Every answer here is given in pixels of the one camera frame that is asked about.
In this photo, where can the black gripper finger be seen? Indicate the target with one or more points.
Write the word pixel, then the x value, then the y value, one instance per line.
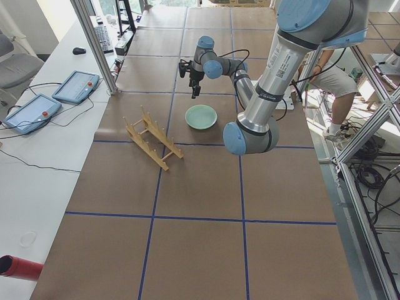
pixel 194 92
pixel 197 90

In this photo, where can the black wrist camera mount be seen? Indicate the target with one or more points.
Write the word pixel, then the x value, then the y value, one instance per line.
pixel 184 67

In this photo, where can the aluminium frame right rail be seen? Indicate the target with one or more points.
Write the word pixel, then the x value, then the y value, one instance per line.
pixel 369 164

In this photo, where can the wooden dish rack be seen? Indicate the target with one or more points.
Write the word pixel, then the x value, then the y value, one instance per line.
pixel 149 136

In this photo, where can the grey office chair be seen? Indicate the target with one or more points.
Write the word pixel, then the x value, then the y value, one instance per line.
pixel 17 69

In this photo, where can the black keyboard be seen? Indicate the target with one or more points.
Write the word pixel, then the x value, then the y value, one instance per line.
pixel 102 35

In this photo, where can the blue teach pendant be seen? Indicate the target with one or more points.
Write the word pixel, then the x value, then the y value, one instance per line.
pixel 77 87
pixel 33 114

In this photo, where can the red cylinder tube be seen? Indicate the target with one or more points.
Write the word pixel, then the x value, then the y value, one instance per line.
pixel 16 267

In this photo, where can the black computer mouse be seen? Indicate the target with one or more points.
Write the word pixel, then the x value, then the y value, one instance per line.
pixel 79 51

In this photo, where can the aluminium frame post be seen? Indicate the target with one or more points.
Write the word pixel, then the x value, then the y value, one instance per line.
pixel 87 26

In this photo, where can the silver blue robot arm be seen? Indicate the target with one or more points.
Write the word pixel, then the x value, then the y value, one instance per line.
pixel 302 27

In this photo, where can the far blue teach pendant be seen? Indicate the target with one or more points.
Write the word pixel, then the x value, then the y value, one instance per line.
pixel 77 87

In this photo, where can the near blue teach pendant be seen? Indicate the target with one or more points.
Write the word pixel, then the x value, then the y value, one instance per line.
pixel 33 114

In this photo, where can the pale green ceramic plate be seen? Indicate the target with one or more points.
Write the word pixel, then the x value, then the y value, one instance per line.
pixel 201 117

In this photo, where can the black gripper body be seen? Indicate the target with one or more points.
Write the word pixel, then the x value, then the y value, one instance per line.
pixel 196 75

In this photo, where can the person in beige shorts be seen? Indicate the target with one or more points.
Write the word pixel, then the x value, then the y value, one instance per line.
pixel 332 79

